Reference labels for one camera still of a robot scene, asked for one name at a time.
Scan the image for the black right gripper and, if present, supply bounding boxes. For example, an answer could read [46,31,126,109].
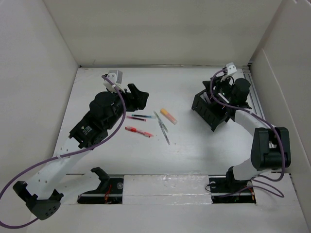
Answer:
[202,74,235,102]

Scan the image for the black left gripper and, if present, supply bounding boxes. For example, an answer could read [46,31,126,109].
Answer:
[105,83,148,130]

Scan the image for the orange highlighter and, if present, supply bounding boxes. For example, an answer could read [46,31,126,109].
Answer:
[160,108,177,125]

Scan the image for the purple pink highlighter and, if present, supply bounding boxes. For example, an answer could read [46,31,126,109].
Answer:
[203,92,210,104]

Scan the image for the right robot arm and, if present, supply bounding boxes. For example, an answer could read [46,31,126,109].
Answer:
[203,77,291,191]

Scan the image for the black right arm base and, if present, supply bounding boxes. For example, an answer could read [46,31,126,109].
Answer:
[205,175,256,204]

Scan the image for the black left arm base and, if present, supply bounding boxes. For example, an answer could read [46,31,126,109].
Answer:
[77,167,124,205]

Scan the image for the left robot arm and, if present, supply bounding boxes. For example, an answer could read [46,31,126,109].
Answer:
[13,83,149,220]

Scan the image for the black desk organizer box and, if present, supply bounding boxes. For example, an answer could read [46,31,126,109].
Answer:
[191,89,231,132]

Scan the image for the blue ink refill pen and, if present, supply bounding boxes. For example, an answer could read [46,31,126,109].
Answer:
[131,114,156,119]

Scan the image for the pink ink refill pen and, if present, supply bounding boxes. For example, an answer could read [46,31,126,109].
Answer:
[126,116,146,121]

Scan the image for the red gel pen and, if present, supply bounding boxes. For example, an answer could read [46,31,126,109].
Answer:
[125,126,153,138]

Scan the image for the aluminium side rail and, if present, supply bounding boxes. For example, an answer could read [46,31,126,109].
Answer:
[242,67,284,173]

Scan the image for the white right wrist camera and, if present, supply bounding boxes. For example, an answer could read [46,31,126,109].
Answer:
[221,62,237,82]

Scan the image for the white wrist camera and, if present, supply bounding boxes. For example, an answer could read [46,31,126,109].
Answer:
[102,70,124,93]
[221,62,237,82]

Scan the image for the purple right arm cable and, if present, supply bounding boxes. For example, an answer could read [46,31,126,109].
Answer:
[210,69,289,199]

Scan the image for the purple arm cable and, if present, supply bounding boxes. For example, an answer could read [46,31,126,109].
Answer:
[0,74,127,228]
[210,69,289,199]

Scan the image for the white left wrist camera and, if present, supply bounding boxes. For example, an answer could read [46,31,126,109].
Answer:
[102,70,124,93]

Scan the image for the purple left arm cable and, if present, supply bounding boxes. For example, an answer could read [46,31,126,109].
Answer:
[0,74,127,228]

